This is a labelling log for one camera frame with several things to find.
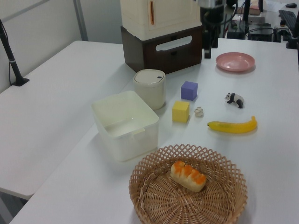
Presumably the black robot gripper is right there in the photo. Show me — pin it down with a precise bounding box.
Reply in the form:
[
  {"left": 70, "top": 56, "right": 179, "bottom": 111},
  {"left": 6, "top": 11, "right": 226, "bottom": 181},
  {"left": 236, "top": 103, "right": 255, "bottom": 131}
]
[{"left": 200, "top": 5, "right": 225, "bottom": 59}]

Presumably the orange glazed bread loaf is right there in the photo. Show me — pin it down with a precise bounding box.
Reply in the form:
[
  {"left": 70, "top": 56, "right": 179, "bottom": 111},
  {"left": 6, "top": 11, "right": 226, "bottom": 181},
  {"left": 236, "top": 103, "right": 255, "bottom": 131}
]
[{"left": 170, "top": 161, "right": 207, "bottom": 193}]

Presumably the round woven wicker basket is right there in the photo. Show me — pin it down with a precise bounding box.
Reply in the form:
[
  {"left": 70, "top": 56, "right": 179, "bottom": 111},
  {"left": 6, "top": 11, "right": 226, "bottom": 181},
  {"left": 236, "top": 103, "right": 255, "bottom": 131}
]
[{"left": 128, "top": 143, "right": 249, "bottom": 224}]

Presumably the pink round plate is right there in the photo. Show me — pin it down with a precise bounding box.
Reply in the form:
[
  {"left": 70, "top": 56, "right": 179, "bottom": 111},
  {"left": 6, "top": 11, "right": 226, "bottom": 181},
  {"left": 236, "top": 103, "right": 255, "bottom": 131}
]
[{"left": 215, "top": 52, "right": 256, "bottom": 72}]

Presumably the cream plastic drawer cabinet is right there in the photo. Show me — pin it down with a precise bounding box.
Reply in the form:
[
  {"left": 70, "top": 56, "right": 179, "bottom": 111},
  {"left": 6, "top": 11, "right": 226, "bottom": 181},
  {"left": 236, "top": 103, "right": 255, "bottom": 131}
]
[{"left": 119, "top": 0, "right": 203, "bottom": 40}]

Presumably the black electronics box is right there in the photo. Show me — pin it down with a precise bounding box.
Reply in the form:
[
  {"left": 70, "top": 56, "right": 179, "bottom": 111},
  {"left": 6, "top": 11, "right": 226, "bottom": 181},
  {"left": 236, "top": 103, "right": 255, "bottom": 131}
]
[{"left": 247, "top": 27, "right": 274, "bottom": 42}]

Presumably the purple foam cube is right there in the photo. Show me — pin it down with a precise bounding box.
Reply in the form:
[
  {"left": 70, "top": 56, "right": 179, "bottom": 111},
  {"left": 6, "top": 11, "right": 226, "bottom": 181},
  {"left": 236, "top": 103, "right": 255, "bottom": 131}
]
[{"left": 180, "top": 81, "right": 199, "bottom": 101}]

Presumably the black white panda figurine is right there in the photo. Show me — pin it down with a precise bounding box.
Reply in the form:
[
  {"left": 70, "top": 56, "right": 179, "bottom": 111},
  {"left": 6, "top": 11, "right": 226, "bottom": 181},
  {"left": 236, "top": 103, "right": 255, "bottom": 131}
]
[{"left": 224, "top": 92, "right": 245, "bottom": 109}]

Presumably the yellow foam cube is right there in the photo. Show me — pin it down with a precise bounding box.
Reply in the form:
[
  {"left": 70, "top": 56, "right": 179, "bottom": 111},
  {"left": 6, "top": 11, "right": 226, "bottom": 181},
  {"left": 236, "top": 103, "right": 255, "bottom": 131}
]
[{"left": 171, "top": 100, "right": 190, "bottom": 123}]

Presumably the white lidded trash can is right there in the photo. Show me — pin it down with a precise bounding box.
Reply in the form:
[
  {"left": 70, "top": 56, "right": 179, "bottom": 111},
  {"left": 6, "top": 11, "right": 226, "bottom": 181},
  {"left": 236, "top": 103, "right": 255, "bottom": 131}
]
[{"left": 133, "top": 69, "right": 167, "bottom": 111}]

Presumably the black table clamp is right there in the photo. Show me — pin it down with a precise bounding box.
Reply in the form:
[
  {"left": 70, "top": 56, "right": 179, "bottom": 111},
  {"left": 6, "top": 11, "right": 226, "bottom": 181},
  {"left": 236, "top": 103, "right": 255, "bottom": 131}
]
[{"left": 285, "top": 23, "right": 299, "bottom": 49}]

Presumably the black computer keyboard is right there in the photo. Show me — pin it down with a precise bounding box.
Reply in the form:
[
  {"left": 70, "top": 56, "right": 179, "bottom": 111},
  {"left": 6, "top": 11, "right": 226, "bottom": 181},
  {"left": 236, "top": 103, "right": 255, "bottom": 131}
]
[{"left": 278, "top": 9, "right": 299, "bottom": 30}]

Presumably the yellow toy banana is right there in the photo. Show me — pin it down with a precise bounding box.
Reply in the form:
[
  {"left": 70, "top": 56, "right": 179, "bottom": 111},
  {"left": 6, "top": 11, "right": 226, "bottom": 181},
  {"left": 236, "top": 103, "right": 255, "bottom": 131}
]
[{"left": 206, "top": 115, "right": 258, "bottom": 134}]

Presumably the white plastic storage bin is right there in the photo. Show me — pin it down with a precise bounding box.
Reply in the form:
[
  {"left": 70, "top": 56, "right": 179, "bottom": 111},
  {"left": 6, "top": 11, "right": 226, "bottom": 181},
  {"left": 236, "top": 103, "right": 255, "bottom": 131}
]
[{"left": 91, "top": 90, "right": 160, "bottom": 162}]

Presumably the black pole with clamp base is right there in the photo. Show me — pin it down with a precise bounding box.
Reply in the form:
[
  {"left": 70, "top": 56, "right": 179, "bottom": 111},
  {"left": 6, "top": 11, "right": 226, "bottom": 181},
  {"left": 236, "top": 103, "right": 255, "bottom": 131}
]
[{"left": 0, "top": 18, "right": 30, "bottom": 87}]

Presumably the brown drawer unit white handle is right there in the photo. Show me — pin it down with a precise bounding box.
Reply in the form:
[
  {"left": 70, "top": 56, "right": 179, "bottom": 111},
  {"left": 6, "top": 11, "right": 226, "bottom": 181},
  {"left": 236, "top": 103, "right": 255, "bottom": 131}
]
[{"left": 120, "top": 24, "right": 204, "bottom": 75}]

